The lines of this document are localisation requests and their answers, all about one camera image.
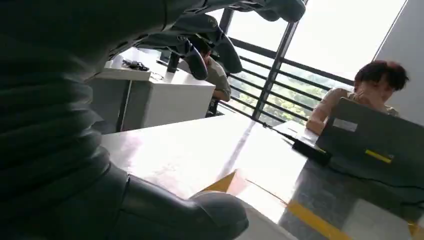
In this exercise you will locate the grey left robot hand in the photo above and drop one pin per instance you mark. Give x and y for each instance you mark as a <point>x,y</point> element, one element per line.
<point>82,23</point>

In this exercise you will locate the black cylinder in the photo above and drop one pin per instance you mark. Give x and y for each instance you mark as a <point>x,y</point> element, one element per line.
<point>173,63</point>

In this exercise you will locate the white desk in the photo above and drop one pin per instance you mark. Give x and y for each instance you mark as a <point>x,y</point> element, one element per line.
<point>165,99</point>

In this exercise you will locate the person at white desk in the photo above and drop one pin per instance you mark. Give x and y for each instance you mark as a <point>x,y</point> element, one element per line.
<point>218,78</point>

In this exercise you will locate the black window railing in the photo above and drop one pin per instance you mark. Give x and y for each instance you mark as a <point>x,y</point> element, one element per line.
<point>275,63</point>

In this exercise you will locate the black power adapter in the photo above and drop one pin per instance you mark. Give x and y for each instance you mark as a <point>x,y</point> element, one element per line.
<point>311,151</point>

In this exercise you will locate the person behind grey laptop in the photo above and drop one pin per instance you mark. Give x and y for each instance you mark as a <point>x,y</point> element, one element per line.
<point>374,86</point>

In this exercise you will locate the yellow floor tape strip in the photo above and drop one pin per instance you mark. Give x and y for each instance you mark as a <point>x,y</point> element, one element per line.
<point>314,220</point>

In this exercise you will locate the grey laptop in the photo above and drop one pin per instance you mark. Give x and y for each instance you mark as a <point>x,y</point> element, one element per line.
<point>374,142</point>

